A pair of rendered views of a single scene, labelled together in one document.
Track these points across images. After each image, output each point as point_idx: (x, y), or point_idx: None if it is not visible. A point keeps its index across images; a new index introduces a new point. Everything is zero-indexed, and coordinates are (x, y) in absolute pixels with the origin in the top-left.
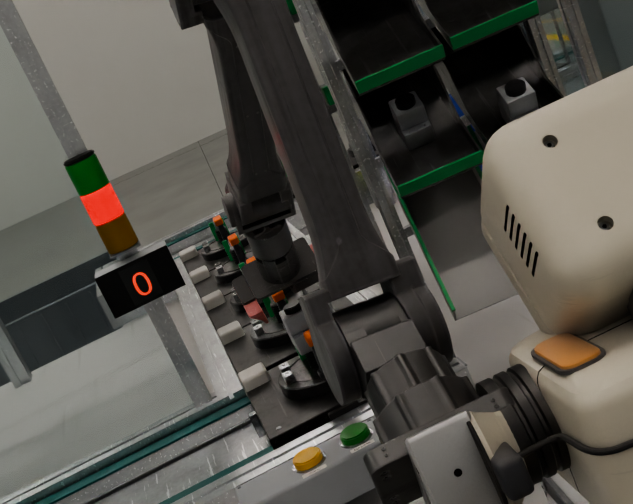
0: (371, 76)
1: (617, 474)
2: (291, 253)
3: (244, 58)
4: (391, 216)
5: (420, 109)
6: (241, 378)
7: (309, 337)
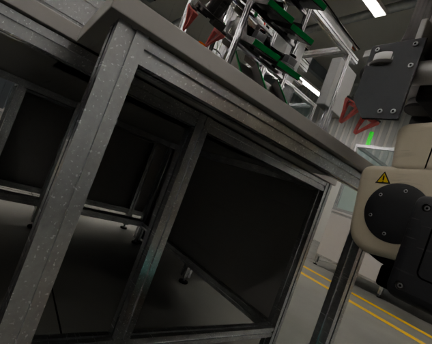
0: (275, 3)
1: None
2: (227, 6)
3: None
4: (230, 59)
5: (265, 37)
6: None
7: (202, 42)
